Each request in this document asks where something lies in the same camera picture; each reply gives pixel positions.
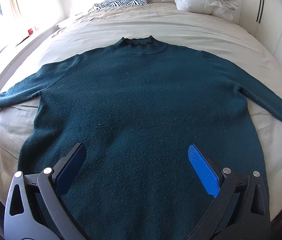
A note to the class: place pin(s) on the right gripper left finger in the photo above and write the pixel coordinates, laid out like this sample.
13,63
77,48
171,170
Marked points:
34,208

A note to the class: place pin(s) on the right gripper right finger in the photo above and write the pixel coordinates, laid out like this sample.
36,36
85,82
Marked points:
240,206

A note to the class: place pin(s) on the dark teal knit sweater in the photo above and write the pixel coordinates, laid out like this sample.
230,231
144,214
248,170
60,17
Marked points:
138,105

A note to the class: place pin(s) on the beige bed sheet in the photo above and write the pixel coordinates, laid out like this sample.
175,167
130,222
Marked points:
167,24

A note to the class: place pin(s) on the red object on windowsill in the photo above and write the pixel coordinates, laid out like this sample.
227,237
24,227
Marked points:
30,31

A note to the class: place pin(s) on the zebra print pillow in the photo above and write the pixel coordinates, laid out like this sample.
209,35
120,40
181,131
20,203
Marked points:
120,3

